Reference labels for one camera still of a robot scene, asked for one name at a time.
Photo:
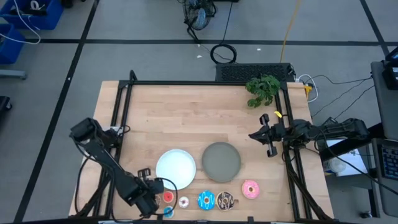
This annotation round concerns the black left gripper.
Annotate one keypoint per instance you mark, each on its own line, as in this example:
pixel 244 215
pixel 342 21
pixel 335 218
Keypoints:
pixel 141 191

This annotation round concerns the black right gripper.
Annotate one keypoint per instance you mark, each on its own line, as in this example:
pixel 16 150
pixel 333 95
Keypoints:
pixel 275 133

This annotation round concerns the small red frosted donut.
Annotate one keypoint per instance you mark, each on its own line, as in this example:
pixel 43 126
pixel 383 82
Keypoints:
pixel 165 196

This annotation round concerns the small chocolate frosted donut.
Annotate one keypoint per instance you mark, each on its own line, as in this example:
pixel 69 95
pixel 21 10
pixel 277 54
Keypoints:
pixel 158 201

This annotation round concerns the small blue frosted donut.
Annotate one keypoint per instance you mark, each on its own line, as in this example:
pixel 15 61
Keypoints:
pixel 171 212

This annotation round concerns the small white sprinkled donut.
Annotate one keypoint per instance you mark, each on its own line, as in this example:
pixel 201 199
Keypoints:
pixel 183 198

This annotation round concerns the large pink frosted donut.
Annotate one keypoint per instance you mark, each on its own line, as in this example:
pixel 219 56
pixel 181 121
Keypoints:
pixel 247 193

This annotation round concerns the large chocolate frosted donut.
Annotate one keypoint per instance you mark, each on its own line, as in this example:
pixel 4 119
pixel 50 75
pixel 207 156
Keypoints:
pixel 224 194

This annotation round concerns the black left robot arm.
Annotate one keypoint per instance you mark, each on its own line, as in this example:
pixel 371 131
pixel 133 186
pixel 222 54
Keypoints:
pixel 105 158

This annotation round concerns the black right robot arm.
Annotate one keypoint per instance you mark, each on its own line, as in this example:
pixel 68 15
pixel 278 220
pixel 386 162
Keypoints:
pixel 342 127

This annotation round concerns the yellow tag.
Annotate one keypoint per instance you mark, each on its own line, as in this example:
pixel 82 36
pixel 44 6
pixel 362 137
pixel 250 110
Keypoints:
pixel 278 114

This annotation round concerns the white round plate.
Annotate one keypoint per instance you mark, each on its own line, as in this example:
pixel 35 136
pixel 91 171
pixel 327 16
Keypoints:
pixel 175 165

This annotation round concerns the large blue frosted donut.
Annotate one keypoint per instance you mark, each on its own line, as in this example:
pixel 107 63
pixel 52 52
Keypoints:
pixel 200 200

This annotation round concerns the grey round plate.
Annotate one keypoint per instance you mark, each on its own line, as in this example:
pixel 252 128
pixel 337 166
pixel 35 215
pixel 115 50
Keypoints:
pixel 221 161

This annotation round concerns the green potted plant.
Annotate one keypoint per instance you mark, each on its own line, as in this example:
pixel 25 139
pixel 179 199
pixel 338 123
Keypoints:
pixel 262 88

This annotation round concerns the yellow power plug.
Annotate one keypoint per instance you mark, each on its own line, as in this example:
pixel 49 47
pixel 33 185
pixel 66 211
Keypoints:
pixel 308 90

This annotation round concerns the black mesh computer tower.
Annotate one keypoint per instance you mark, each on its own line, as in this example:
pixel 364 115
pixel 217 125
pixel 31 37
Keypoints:
pixel 236 72

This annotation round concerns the white paper sheet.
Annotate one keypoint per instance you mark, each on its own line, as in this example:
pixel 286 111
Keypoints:
pixel 354 161

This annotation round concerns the black desk crossbar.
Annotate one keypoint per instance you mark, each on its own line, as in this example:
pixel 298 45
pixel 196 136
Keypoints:
pixel 357 142

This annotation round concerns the grey keyboard desk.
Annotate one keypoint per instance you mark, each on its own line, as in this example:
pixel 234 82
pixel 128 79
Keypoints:
pixel 377 186

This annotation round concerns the black keyboard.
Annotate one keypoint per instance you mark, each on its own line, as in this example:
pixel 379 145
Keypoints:
pixel 391 161

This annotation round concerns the black computer monitor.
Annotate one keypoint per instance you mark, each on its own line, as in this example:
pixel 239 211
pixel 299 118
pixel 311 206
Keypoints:
pixel 392 74

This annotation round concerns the grey floor bar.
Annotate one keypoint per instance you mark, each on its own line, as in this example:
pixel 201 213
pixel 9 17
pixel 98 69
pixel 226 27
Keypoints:
pixel 12 74

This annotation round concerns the blue plastic bin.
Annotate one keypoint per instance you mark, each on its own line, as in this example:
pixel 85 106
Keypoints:
pixel 11 51
pixel 49 18

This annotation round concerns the black aluminium table frame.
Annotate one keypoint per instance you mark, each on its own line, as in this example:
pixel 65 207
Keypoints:
pixel 186 83

